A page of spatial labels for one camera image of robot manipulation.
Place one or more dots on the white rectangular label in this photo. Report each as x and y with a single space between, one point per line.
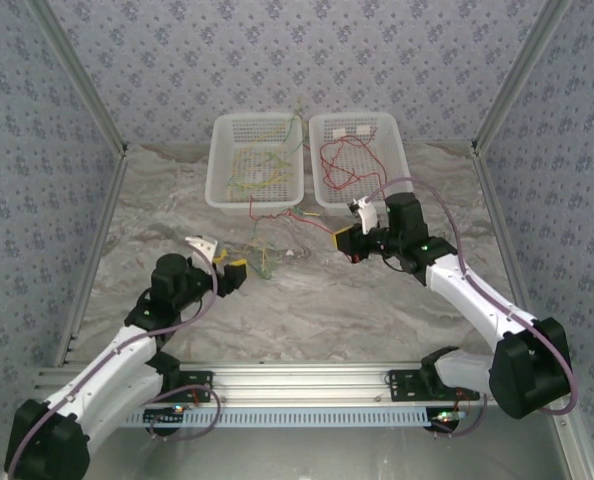
338 132
363 129

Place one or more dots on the aluminium side rail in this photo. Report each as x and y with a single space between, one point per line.
96 250
499 225

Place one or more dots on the aluminium front rail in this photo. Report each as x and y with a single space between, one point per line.
297 382

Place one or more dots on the grey metal front panel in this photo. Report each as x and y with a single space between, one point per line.
297 455

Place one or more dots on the small circuit board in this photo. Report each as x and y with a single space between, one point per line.
164 420
444 420

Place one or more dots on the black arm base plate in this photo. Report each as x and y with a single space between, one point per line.
194 387
407 385

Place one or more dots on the white perforated plastic basket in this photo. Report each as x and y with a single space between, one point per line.
222 165
392 150

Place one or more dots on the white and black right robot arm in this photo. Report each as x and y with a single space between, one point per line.
477 300

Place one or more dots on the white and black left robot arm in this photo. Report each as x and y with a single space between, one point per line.
107 365

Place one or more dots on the aluminium frame post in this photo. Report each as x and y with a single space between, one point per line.
520 75
79 75

